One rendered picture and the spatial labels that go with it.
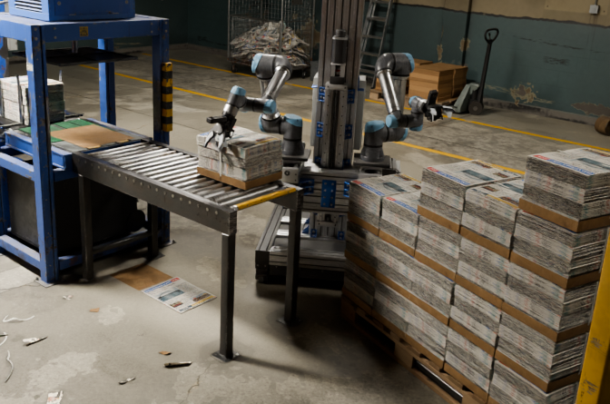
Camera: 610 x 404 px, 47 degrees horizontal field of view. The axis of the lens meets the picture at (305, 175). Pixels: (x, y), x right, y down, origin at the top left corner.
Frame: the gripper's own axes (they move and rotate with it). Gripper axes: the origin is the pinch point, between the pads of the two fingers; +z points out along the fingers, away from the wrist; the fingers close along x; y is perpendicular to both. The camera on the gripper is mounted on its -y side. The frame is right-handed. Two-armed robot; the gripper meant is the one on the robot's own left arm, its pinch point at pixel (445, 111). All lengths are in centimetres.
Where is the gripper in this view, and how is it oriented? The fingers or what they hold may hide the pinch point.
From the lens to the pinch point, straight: 381.3
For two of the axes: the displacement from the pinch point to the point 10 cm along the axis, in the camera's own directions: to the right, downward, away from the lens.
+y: 0.8, 9.4, 3.5
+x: -9.4, 1.9, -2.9
